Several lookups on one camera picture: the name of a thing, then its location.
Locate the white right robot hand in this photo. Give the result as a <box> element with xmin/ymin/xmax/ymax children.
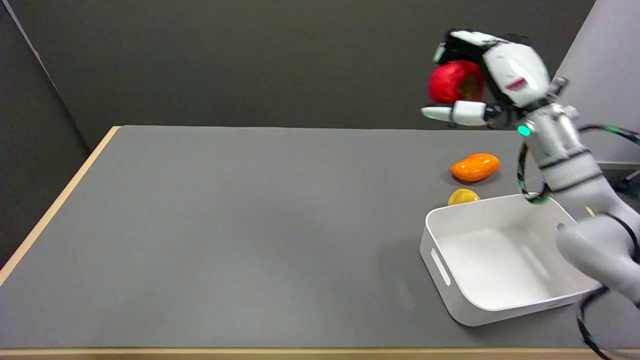
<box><xmin>421</xmin><ymin>29</ymin><xmax>569</xmax><ymax>127</ymax></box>

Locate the red apple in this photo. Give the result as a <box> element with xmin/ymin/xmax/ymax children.
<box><xmin>428</xmin><ymin>60</ymin><xmax>486</xmax><ymax>104</ymax></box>

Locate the white plastic box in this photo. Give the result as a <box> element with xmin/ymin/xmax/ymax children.
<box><xmin>419</xmin><ymin>193</ymin><xmax>604</xmax><ymax>327</ymax></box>

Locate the orange mango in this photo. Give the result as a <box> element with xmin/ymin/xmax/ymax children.
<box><xmin>450</xmin><ymin>153</ymin><xmax>501</xmax><ymax>183</ymax></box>

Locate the yellow lemon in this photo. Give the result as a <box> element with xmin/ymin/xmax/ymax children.
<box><xmin>448</xmin><ymin>188</ymin><xmax>481</xmax><ymax>207</ymax></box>

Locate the black green braided cable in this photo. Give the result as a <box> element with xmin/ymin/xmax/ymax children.
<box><xmin>516</xmin><ymin>124</ymin><xmax>640</xmax><ymax>205</ymax></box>

